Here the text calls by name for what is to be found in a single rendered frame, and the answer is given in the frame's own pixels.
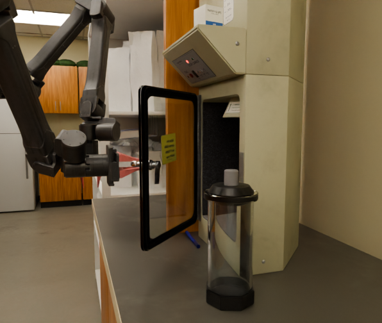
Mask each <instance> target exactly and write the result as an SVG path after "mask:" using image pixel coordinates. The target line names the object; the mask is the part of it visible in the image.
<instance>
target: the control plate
mask: <svg viewBox="0 0 382 323"><path fill-rule="evenodd" d="M191 57H192V58H193V59H194V60H192V59H191ZM186 60H188V62H189V63H187V61H186ZM172 63H173V64H174V65H175V66H176V67H177V68H178V69H179V70H180V71H181V72H182V73H183V75H184V76H185V77H186V78H187V79H188V80H189V82H191V84H193V83H197V82H199V81H202V80H205V79H208V78H212V77H215V76H216V75H215V74H214V73H213V72H212V70H211V69H210V68H209V67H208V66H207V64H205V63H204V61H203V60H202V59H201V58H200V57H199V55H198V54H197V53H196V52H195V51H194V50H193V49H191V50H190V51H188V52H187V53H185V54H183V55H182V56H180V57H179V58H176V59H175V60H174V61H172ZM203 68H204V69H205V70H206V71H203ZM200 69H201V70H202V72H199V73H198V74H197V71H200ZM192 70H193V71H194V72H195V73H196V74H197V75H198V76H199V77H198V78H197V77H196V76H195V75H194V74H193V73H192ZM189 74H192V75H193V78H191V77H190V75H189ZM187 76H189V77H190V78H188V77H187Z"/></svg>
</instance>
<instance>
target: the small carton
mask: <svg viewBox="0 0 382 323"><path fill-rule="evenodd" d="M198 24H207V25H214V26H223V8H221V7H218V6H212V5H208V4H204V5H202V6H200V7H198V8H196V9H195V10H194V27H195V26H196V25H198Z"/></svg>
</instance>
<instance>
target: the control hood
mask: <svg viewBox="0 0 382 323"><path fill-rule="evenodd" d="M191 49H193V50H194V51H195V52H196V53H197V54H198V55H199V57H200V58H201V59H202V60H203V61H204V63H205V64H207V66H208V67H209V68H210V69H211V70H212V72H213V73H214V74H215V75H216V76H215V77H212V78H208V79H205V80H202V81H199V82H197V83H193V84H191V82H189V80H188V79H187V78H186V77H185V76H184V75H183V73H182V72H181V71H180V70H179V69H178V68H177V67H176V66H175V65H174V64H173V63H172V61H174V60H175V59H176V58H179V57H180V56H182V55H183V54H185V53H187V52H188V51H190V50H191ZM245 50H246V29H245V28H236V27H228V26H214V25H207V24H198V25H196V26H195V27H194V28H192V29H191V30H190V31H189V32H187V33H186V34H185V35H183V36H182V37H181V38H180V39H178V40H177V41H176V42H175V43H173V44H172V45H171V46H170V47H168V48H167V49H166V50H164V51H163V53H162V55H163V57H164V58H165V59H166V60H167V61H168V62H169V63H170V64H171V65H172V66H173V67H174V68H175V70H176V71H177V72H178V73H179V74H180V75H181V77H182V78H183V79H184V80H185V81H186V82H187V83H188V84H189V85H190V86H191V87H201V86H205V85H209V84H211V83H216V82H218V81H222V80H225V79H229V78H234V77H237V76H241V75H244V73H245Z"/></svg>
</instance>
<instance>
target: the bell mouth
mask: <svg viewBox="0 0 382 323"><path fill-rule="evenodd" d="M223 118H240V98H239V96H238V97H232V98H231V99H230V102H229V104H228V107H227V108H226V111H225V112H224V115H223Z"/></svg>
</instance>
